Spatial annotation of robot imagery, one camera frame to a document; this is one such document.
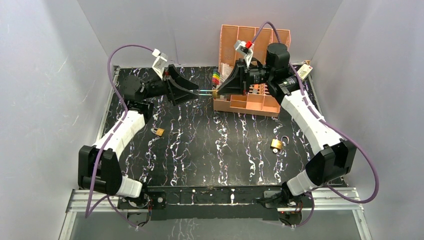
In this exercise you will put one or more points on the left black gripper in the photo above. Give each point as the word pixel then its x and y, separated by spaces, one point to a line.
pixel 170 85

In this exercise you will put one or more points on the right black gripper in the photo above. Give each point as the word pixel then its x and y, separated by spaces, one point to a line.
pixel 237 77

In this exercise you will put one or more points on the brass long-shackle padlock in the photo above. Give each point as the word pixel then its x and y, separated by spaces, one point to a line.
pixel 209 92

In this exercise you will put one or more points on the brass padlock with keys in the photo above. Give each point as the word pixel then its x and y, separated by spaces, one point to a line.
pixel 158 131

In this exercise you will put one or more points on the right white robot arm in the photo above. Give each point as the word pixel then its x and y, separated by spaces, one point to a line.
pixel 333 155

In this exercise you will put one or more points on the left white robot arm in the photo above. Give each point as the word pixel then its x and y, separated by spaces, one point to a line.
pixel 98 165

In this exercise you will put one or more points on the white card boxes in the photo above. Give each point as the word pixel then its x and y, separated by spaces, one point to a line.
pixel 225 72

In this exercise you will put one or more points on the orange plastic file organizer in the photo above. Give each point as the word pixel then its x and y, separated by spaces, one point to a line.
pixel 258 100

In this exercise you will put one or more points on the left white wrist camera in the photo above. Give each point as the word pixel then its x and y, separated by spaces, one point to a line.
pixel 159 63

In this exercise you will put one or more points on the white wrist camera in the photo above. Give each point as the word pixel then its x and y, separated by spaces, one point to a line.
pixel 159 63
pixel 246 50

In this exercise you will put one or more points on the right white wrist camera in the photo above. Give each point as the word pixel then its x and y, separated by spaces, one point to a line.
pixel 246 50

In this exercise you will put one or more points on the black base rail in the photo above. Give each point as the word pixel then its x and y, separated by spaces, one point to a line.
pixel 216 202

